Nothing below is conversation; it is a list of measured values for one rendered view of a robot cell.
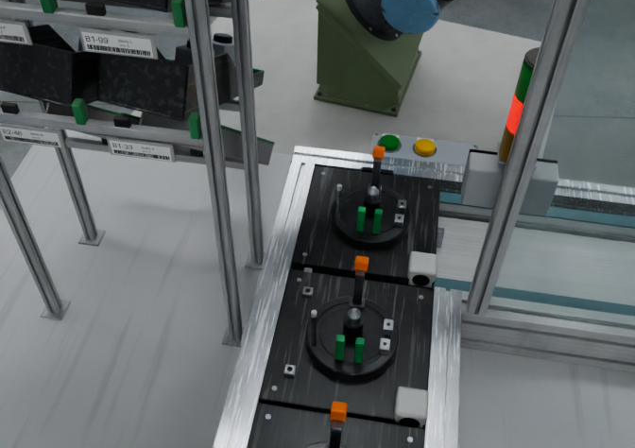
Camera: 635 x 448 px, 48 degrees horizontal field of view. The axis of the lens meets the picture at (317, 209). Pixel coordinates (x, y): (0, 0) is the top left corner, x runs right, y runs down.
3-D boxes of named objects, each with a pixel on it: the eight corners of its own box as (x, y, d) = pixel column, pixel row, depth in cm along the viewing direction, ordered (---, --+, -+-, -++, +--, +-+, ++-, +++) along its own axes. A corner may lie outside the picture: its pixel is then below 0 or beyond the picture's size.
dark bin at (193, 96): (190, 68, 120) (195, 24, 117) (263, 84, 117) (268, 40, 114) (95, 100, 95) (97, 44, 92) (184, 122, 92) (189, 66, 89)
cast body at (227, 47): (218, 73, 118) (223, 30, 115) (241, 79, 117) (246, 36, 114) (187, 79, 111) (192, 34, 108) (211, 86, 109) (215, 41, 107)
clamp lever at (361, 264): (351, 297, 111) (355, 254, 108) (364, 299, 111) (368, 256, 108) (349, 309, 108) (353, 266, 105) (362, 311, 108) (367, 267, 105)
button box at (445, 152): (371, 153, 149) (373, 130, 144) (472, 165, 147) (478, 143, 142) (368, 176, 144) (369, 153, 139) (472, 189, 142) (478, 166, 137)
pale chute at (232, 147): (204, 148, 136) (210, 126, 135) (268, 165, 133) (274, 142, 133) (135, 133, 108) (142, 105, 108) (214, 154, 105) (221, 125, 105)
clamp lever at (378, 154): (369, 183, 129) (373, 145, 125) (380, 185, 128) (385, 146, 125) (368, 192, 125) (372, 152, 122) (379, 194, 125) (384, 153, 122)
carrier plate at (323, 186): (314, 172, 137) (314, 164, 136) (439, 188, 135) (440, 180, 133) (291, 269, 121) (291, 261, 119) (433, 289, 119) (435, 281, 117)
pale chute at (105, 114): (128, 139, 137) (134, 116, 137) (191, 155, 134) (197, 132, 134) (42, 122, 110) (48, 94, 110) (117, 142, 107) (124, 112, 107)
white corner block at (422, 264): (407, 265, 122) (410, 249, 119) (434, 268, 122) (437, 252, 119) (405, 286, 119) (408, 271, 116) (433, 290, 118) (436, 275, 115)
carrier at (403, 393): (289, 276, 120) (288, 227, 111) (432, 296, 118) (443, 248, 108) (258, 406, 103) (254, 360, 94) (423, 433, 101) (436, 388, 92)
